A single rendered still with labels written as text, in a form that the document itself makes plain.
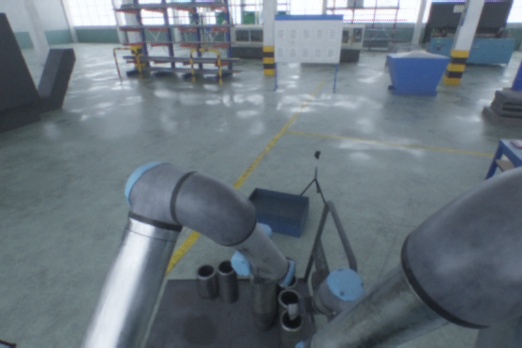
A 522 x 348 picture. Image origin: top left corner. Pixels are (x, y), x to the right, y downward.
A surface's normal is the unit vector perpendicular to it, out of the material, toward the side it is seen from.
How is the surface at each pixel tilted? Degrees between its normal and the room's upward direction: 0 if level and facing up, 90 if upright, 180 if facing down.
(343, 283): 19
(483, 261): 65
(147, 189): 49
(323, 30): 90
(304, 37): 90
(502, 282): 76
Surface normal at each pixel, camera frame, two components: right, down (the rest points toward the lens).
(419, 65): -0.17, 0.53
